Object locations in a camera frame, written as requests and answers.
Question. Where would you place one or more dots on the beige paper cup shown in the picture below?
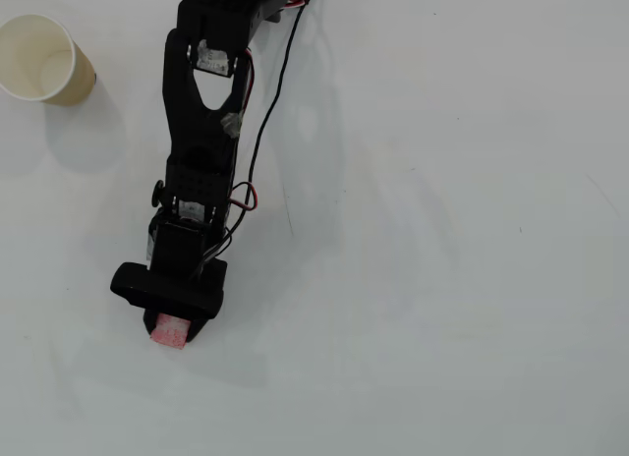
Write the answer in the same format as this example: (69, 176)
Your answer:
(44, 58)

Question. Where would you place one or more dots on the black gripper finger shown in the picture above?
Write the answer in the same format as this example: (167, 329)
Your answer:
(150, 321)
(199, 327)

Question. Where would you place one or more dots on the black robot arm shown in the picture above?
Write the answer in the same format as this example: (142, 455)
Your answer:
(196, 131)

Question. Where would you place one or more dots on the red cube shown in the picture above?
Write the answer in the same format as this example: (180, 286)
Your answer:
(169, 334)

